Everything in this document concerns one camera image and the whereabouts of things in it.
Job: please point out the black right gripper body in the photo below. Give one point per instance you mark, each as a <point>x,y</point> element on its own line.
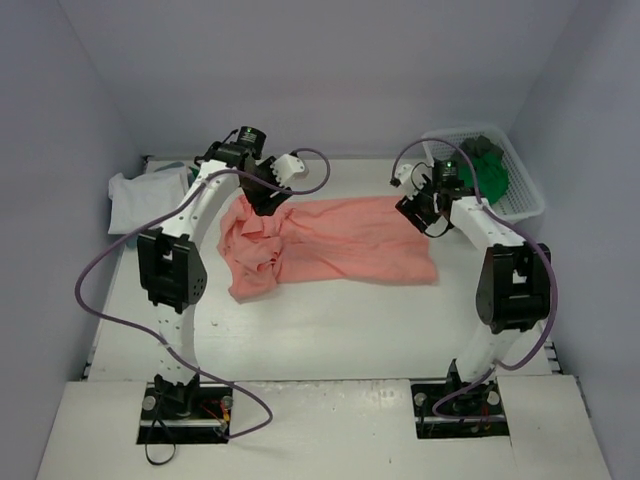
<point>417,213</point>

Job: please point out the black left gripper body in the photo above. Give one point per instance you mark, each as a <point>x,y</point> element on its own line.
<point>265,198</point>

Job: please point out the pink t shirt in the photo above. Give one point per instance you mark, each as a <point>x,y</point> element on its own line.
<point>361,239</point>

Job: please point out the white laundry basket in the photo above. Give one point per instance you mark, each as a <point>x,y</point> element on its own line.
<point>522,200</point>

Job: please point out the white t shirt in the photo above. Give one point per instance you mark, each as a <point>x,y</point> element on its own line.
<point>136,201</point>

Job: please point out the grey-blue t shirt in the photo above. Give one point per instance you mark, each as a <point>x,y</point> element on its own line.
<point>169,166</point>

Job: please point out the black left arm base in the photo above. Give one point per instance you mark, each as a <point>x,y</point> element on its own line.
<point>206,421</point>

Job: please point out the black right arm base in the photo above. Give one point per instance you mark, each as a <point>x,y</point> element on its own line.
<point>474,415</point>

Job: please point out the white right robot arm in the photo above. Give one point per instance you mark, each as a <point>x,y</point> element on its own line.
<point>516,288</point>

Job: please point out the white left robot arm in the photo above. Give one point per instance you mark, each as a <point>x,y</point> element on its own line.
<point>172,271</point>

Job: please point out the dark green basket t shirt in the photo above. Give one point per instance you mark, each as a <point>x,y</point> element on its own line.
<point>492,176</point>

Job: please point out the dark grey basket t shirt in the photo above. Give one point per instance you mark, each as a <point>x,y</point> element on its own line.
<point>481,146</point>

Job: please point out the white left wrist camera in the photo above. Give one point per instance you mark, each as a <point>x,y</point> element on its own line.
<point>288,168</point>

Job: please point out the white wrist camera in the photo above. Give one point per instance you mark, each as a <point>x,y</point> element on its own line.
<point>411,179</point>
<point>288,168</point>

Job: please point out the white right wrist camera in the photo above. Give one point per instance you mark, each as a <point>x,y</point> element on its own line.
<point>411,179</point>

